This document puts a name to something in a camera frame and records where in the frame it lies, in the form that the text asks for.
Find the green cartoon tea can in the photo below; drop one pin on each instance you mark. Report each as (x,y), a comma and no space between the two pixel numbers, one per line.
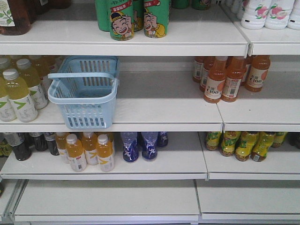
(120,14)
(156,18)

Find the orange juice bottle white cap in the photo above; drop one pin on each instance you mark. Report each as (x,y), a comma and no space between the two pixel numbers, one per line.
(76,153)
(105,153)

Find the blue sports drink bottle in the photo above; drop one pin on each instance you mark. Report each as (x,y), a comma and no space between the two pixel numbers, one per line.
(130,150)
(149,147)

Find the dark tea bottle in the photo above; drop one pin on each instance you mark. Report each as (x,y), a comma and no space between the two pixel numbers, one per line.
(17,142)

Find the pale green juice bottle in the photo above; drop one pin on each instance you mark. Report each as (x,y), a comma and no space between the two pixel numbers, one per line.
(31,77)
(6,111)
(19,96)

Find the yellow lemon tea bottle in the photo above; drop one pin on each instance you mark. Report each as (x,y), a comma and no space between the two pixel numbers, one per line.
(246,143)
(228,142)

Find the light blue plastic basket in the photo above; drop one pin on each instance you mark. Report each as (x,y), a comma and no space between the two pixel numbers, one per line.
(85,89)

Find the white middle shelf board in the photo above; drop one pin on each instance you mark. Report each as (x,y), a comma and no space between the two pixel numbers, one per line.
(169,165)

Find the white peach drink bottle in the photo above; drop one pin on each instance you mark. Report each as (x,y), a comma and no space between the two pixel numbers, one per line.
(255,14)

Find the orange C100 drink bottle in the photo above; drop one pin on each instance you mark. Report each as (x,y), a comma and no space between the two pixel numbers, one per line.
(234,74)
(258,73)
(216,80)

